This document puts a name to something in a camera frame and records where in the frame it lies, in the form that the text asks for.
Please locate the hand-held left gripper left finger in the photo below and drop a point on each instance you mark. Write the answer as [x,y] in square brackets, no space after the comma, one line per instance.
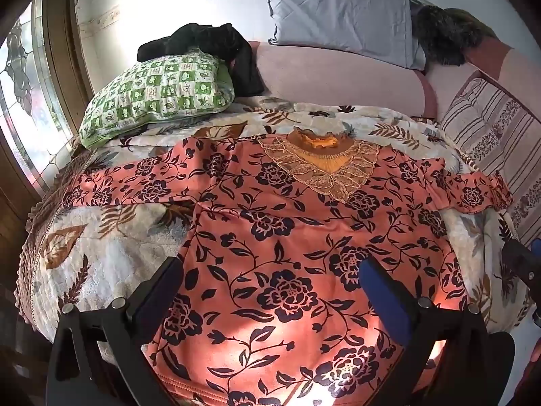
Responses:
[157,300]

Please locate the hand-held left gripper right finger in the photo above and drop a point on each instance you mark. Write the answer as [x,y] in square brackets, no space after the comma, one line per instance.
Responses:
[386,300]

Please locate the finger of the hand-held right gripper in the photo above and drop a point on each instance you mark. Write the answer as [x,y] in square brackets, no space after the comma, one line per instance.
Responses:
[522,262]

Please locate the orange floral shirt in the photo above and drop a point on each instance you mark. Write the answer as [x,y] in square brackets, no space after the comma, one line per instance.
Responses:
[270,262]

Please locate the leaf print blanket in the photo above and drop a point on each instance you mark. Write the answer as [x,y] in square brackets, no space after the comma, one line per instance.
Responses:
[126,245]

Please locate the striped cushion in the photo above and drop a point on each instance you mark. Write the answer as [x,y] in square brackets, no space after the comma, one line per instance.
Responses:
[482,122]

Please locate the green checked pillow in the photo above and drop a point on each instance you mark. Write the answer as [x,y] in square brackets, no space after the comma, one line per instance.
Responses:
[156,93]

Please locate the dark furry cushion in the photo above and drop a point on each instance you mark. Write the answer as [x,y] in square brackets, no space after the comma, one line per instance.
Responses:
[448,34]

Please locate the stained glass window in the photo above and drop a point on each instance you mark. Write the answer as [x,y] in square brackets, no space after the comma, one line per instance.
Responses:
[25,93]

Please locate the black cloth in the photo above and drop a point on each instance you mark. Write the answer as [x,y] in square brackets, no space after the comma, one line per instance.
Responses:
[211,40]

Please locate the grey-blue pillow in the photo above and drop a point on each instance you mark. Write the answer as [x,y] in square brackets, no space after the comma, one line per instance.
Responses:
[338,12]

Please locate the wooden window frame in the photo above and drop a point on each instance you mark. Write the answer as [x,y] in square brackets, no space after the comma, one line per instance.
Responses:
[63,50]

